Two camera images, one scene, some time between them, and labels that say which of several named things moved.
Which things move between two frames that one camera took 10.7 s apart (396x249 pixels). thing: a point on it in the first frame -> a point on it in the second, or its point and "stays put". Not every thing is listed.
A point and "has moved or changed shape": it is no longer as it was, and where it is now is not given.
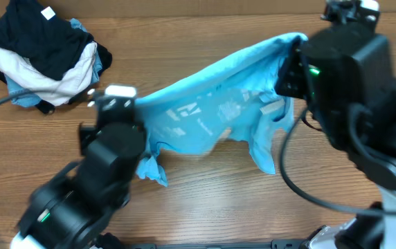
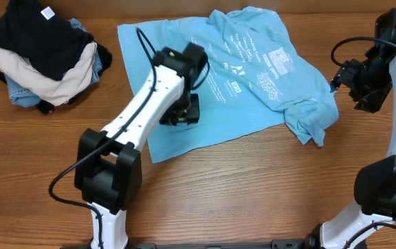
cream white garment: x=46 y=88 stays put
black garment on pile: x=48 y=42 stays put
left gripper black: x=137 y=126 -> x=192 y=113
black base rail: x=106 y=241 stays put
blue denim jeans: x=34 y=98 stays put
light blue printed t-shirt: x=238 y=97 has moved or changed shape
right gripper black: x=291 y=73 -> x=345 y=80
